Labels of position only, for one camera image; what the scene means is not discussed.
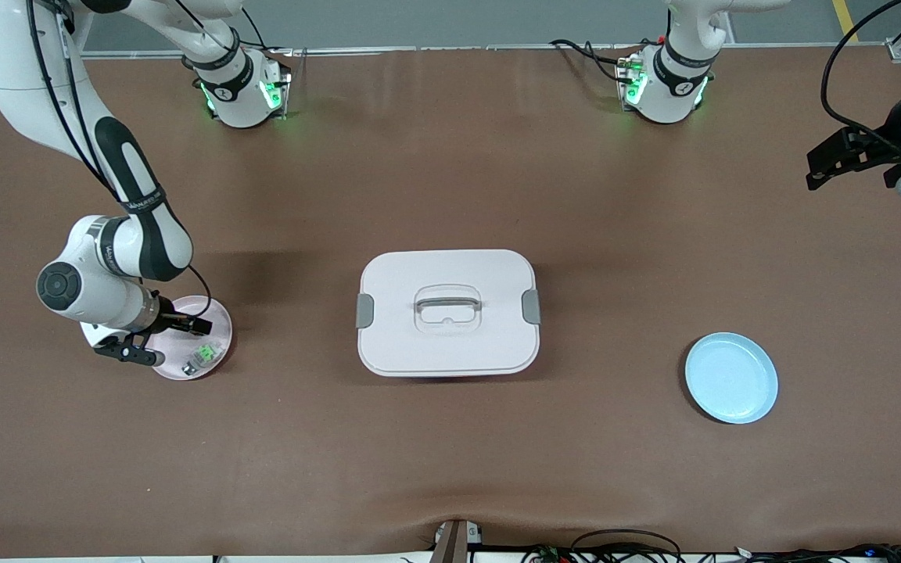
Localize black right base cable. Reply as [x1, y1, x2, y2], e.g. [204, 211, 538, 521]
[216, 6, 295, 87]

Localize black looped cable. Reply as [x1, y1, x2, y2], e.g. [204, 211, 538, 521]
[568, 529, 686, 563]

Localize green and silver switch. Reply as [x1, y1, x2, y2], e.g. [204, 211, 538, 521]
[181, 340, 226, 377]

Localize pink round plate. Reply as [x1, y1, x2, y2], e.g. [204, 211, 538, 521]
[149, 295, 234, 382]

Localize white lidded storage box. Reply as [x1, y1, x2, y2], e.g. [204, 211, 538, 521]
[355, 249, 543, 378]

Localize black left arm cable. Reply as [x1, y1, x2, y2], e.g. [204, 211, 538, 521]
[820, 0, 901, 153]

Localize light blue round plate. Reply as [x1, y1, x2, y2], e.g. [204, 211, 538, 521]
[684, 332, 780, 425]

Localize black base cable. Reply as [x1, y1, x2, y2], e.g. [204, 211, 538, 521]
[548, 38, 633, 84]
[216, 6, 295, 87]

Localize small metal bracket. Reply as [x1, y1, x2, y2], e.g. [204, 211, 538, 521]
[431, 519, 484, 563]

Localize black left base cable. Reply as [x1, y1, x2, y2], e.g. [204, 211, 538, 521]
[548, 38, 633, 84]

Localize aluminium table edge rail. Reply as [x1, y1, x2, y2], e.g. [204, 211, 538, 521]
[83, 44, 889, 58]

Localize black cable bundle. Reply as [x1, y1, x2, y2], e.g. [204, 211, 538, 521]
[685, 542, 901, 563]

